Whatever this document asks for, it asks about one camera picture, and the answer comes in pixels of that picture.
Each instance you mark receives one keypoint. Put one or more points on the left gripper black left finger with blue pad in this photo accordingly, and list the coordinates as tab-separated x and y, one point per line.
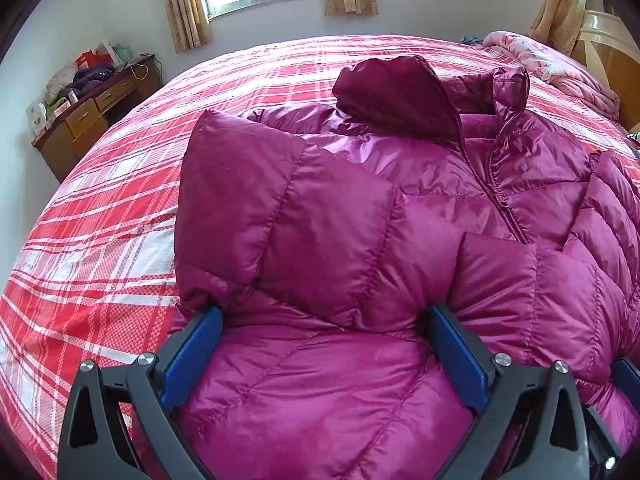
95	442

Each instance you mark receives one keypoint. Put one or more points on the clutter pile on desk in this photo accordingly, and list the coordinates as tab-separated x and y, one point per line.
74	81

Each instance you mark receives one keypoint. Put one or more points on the black white striped pillow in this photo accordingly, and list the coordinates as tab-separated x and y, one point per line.
634	138

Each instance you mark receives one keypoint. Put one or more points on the left beige curtain panel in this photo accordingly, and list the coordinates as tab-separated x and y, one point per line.
188	24

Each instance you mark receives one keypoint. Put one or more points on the pink floral folded quilt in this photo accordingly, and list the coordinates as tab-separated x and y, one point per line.
558	70

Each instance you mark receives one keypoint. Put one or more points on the cream and wood headboard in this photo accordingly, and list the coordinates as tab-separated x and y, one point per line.
607	49

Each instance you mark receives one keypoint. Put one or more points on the brown wooden desk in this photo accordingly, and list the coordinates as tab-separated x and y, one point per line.
72	134

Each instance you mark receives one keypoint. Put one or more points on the beige curtain by headboard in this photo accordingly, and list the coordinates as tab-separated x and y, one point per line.
558	24

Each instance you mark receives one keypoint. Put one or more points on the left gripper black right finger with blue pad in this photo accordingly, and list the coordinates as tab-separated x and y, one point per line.
528	421

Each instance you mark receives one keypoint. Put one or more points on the magenta quilted down jacket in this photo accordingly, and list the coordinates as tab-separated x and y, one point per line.
324	232

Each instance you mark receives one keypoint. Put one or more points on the red white plaid bed sheet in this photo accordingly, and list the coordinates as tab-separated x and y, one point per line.
96	278

